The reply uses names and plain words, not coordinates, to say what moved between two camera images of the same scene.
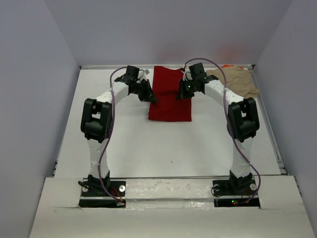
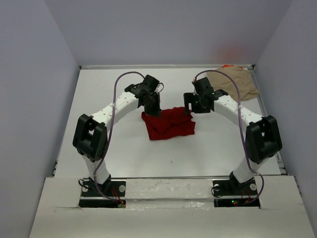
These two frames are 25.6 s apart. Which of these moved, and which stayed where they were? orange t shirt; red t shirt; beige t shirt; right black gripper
Moved: red t shirt; right black gripper
Stayed: orange t shirt; beige t shirt
